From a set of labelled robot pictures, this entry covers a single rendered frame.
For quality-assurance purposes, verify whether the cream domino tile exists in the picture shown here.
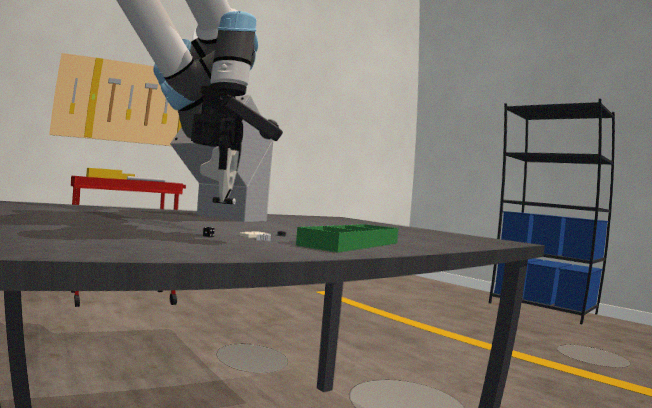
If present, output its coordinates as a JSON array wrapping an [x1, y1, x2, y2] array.
[[240, 232, 267, 238]]

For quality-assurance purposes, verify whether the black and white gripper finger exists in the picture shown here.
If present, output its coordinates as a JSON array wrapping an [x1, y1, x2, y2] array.
[[226, 143, 242, 198], [200, 126, 232, 202]]

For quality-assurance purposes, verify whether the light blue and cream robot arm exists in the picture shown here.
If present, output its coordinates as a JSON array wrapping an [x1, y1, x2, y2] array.
[[116, 0, 283, 141]]

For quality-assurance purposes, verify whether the green three-compartment bin rack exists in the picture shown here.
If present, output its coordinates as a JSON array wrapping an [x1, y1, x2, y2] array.
[[296, 224, 399, 252]]

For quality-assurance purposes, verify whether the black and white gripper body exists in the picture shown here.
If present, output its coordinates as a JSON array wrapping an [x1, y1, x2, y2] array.
[[191, 82, 246, 149]]

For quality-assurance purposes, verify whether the black battery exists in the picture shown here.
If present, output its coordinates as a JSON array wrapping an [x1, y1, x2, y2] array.
[[213, 197, 236, 204]]

